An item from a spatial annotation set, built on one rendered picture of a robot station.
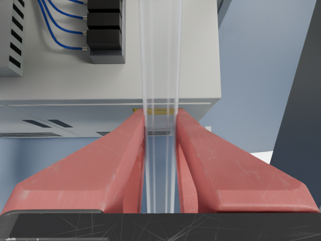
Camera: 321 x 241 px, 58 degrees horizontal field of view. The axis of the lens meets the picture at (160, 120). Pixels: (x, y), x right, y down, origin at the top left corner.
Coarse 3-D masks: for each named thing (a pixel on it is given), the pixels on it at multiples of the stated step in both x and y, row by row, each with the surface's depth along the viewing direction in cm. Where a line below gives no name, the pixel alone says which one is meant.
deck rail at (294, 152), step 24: (312, 24) 15; (312, 48) 15; (312, 72) 15; (312, 96) 15; (288, 120) 18; (312, 120) 15; (288, 144) 18; (312, 144) 15; (288, 168) 18; (312, 168) 15; (312, 192) 15
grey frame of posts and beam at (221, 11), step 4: (220, 0) 55; (224, 0) 53; (228, 0) 54; (220, 4) 56; (224, 4) 55; (228, 4) 55; (220, 8) 56; (224, 8) 56; (220, 12) 58; (224, 12) 58; (220, 16) 59; (224, 16) 59; (220, 20) 61; (220, 24) 63
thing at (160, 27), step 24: (144, 0) 9; (168, 0) 9; (144, 24) 9; (168, 24) 10; (144, 48) 10; (168, 48) 10; (144, 72) 10; (168, 72) 10; (144, 96) 11; (168, 96) 11; (144, 120) 12; (168, 120) 12; (168, 144) 12; (168, 168) 13; (168, 192) 14
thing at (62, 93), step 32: (32, 0) 47; (64, 0) 47; (128, 0) 48; (192, 0) 48; (32, 32) 46; (64, 32) 46; (128, 32) 47; (192, 32) 47; (32, 64) 46; (64, 64) 46; (96, 64) 46; (128, 64) 46; (192, 64) 46; (0, 96) 45; (32, 96) 45; (64, 96) 45; (96, 96) 45; (128, 96) 45; (192, 96) 45; (0, 128) 73; (32, 128) 74; (64, 128) 75; (96, 128) 76
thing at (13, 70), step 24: (0, 0) 42; (24, 0) 46; (48, 0) 44; (72, 0) 45; (96, 0) 41; (120, 0) 41; (0, 24) 42; (24, 24) 46; (48, 24) 44; (96, 24) 40; (120, 24) 41; (0, 48) 41; (72, 48) 43; (96, 48) 42; (120, 48) 42; (0, 72) 43
